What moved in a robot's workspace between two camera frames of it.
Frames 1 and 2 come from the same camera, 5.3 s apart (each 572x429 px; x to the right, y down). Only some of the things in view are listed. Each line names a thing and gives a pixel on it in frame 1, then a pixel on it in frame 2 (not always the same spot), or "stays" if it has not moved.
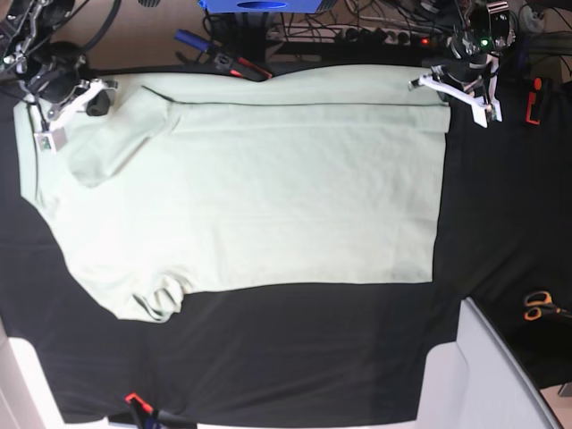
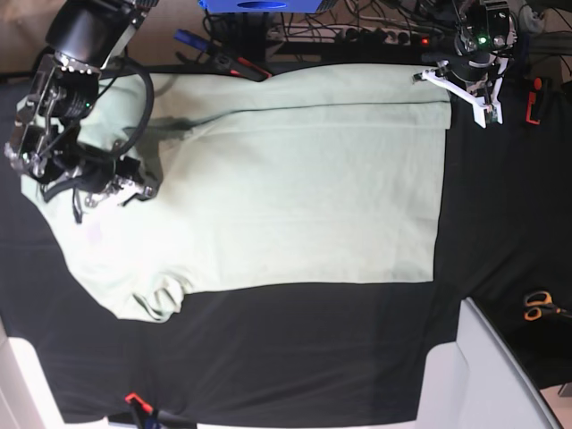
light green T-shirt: [307, 176] stays
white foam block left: [26, 399] stays
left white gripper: [54, 138] → [93, 172]
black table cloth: [329, 351] stays
